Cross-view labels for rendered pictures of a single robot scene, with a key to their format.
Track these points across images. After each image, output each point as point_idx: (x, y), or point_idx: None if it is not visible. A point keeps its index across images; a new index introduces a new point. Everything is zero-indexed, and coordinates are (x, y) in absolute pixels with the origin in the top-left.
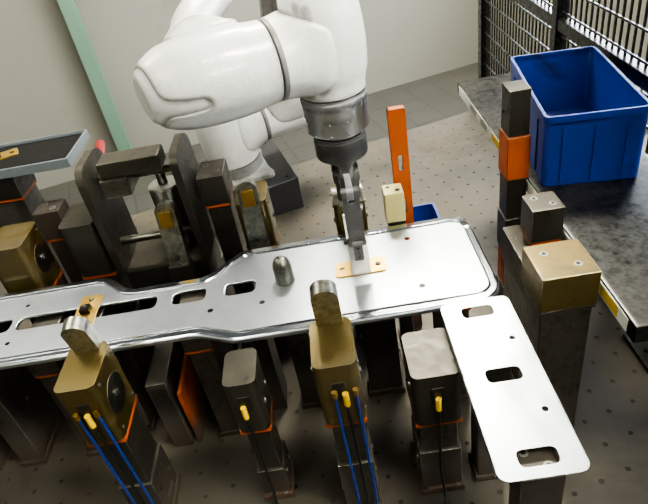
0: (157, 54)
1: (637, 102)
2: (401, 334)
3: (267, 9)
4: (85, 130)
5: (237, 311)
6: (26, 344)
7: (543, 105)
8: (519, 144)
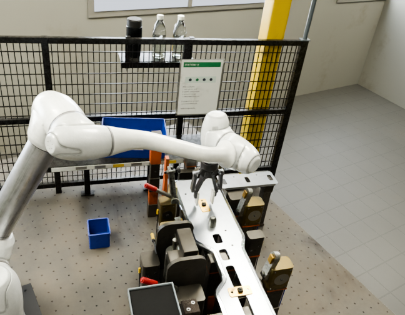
0: (254, 149)
1: (154, 121)
2: None
3: (38, 182)
4: (130, 288)
5: (231, 236)
6: (264, 309)
7: None
8: None
